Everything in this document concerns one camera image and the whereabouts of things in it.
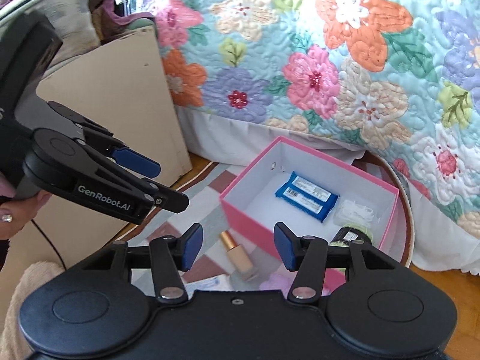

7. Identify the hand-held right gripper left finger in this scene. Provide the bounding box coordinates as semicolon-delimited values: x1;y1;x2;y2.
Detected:
80;223;204;304

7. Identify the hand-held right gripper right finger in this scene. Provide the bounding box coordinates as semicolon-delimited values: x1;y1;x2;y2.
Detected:
274;222;410;304

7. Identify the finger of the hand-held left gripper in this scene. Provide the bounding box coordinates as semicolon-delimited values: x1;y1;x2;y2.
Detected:
75;137;190;214
47;100;162;179

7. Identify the pink cardboard box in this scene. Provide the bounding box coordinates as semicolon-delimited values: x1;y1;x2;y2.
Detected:
219;136;400;261

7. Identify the white printed packet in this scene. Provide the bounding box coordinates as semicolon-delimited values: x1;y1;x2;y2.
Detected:
183;274;230;293

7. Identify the foundation bottle with gold cap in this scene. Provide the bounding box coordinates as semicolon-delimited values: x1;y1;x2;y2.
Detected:
219;230;260;282

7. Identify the blue wet wipes pack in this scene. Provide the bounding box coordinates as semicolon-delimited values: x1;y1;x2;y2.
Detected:
274;171;340;224

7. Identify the clear floss pick box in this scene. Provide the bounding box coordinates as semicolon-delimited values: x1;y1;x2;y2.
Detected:
334;193;377;229

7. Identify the person's left hand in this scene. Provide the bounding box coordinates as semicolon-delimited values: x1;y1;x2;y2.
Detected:
0;175;52;240

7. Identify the checkered rug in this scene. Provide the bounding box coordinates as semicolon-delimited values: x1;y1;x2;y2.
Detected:
112;154;416;294

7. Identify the grey bag with white trim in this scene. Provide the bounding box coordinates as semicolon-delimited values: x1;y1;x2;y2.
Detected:
0;0;155;83

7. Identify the fluffy pale cloth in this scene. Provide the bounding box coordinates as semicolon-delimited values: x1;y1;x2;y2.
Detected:
0;259;74;332

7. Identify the floral quilt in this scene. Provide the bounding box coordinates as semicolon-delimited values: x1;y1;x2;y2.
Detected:
152;0;480;241

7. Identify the black cable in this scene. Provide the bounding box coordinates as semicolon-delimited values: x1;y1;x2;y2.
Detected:
31;218;68;271

